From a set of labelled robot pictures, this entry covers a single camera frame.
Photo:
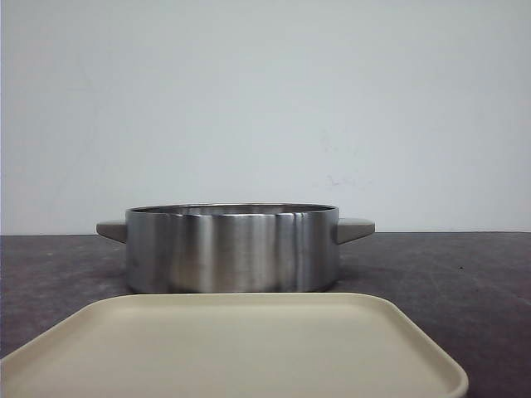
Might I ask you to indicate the stainless steel steamer pot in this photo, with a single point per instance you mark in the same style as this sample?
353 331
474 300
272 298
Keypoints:
233 248

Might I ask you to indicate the cream rectangular tray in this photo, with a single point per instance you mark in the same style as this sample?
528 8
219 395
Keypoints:
234 345

